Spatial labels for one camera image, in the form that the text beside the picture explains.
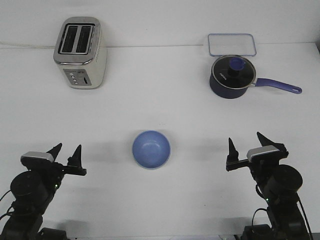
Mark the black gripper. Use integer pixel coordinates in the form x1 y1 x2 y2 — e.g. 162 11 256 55
21 143 87 187
226 132 288 180

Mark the blue bowl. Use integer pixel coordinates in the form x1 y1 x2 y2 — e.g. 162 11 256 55
131 130 171 169

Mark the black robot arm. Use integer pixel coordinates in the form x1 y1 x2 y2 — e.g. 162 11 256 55
226 132 313 240
0 143 87 240

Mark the dark blue saucepan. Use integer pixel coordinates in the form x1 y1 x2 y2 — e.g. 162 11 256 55
209 55 303 99

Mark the glass pot lid blue knob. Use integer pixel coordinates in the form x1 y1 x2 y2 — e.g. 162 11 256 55
211 55 256 89

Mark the silver two-slot toaster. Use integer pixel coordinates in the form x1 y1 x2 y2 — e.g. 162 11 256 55
53 16 107 90

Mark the clear blue-rimmed container lid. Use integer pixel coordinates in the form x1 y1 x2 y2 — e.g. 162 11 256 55
207 33 257 57

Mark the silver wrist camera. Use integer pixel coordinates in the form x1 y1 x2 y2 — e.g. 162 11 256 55
20 151 54 163
246 145 280 162

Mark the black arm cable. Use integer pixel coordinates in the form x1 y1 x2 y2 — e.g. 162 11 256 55
250 184 313 238
0 189 16 221

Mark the white toaster power cord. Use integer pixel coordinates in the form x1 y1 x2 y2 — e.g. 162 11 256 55
0 41 56 50

